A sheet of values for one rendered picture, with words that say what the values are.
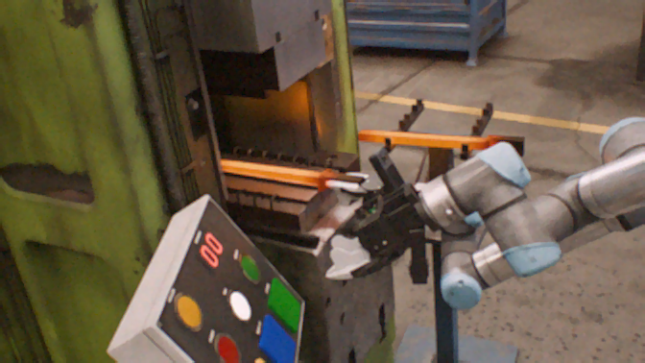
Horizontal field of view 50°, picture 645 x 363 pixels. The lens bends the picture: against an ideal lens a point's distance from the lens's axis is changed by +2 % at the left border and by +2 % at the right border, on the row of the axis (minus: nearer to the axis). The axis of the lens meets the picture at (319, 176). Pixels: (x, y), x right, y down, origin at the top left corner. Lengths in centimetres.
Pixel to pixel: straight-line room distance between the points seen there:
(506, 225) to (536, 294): 184
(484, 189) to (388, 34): 458
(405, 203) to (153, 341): 43
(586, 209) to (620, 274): 194
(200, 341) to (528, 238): 49
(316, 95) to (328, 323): 60
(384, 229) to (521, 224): 20
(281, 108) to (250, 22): 59
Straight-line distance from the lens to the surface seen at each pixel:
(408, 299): 281
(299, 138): 185
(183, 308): 95
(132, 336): 92
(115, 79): 122
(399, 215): 106
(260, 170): 164
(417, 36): 546
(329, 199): 162
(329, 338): 163
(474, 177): 103
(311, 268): 151
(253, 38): 130
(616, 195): 105
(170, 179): 131
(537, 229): 104
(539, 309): 278
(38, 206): 151
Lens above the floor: 173
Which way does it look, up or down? 27 degrees down
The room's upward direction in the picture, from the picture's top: 7 degrees counter-clockwise
